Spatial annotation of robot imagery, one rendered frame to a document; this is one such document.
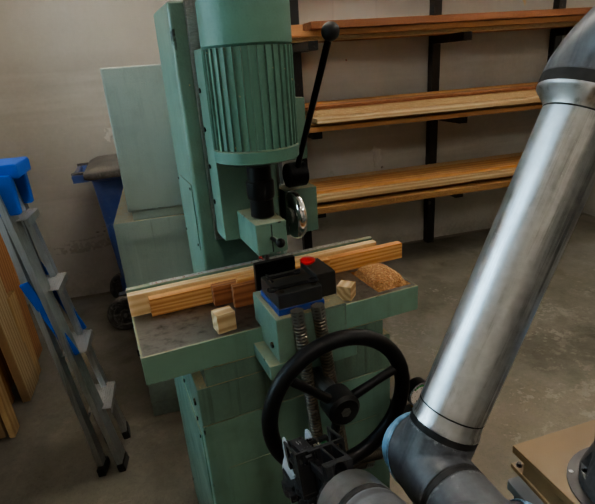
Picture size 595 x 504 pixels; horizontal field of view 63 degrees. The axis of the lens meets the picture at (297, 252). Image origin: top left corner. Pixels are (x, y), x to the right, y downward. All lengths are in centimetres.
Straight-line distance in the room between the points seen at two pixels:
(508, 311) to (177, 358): 59
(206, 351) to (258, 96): 49
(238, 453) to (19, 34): 276
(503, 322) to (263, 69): 60
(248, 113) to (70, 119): 246
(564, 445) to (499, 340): 60
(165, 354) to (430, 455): 50
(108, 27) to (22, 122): 75
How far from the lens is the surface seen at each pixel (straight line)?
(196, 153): 119
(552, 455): 117
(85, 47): 331
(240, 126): 95
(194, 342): 95
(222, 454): 110
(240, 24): 94
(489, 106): 339
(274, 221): 103
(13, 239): 170
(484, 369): 63
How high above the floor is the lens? 137
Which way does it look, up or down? 21 degrees down
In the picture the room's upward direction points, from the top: 4 degrees counter-clockwise
